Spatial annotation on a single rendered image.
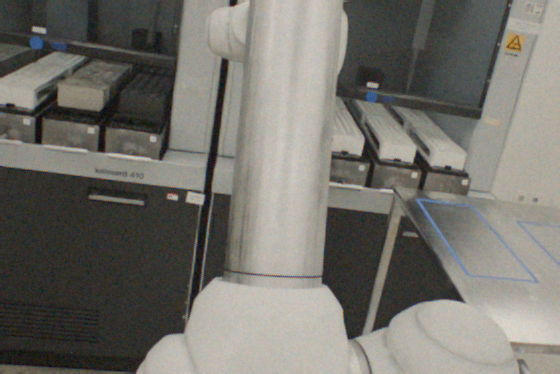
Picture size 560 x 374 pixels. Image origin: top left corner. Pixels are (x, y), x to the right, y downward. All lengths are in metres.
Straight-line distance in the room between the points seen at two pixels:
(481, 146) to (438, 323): 1.19
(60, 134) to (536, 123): 2.28
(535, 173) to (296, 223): 2.69
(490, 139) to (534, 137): 1.38
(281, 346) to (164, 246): 1.14
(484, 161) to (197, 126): 0.84
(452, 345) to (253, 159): 0.26
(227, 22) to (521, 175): 2.26
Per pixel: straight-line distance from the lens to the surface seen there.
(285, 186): 0.55
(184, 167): 1.55
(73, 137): 1.57
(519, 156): 3.11
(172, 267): 1.68
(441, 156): 1.65
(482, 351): 0.59
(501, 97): 1.72
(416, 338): 0.59
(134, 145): 1.54
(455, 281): 1.03
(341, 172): 1.56
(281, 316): 0.53
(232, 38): 1.15
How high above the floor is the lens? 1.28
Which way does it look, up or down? 19 degrees down
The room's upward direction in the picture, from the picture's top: 12 degrees clockwise
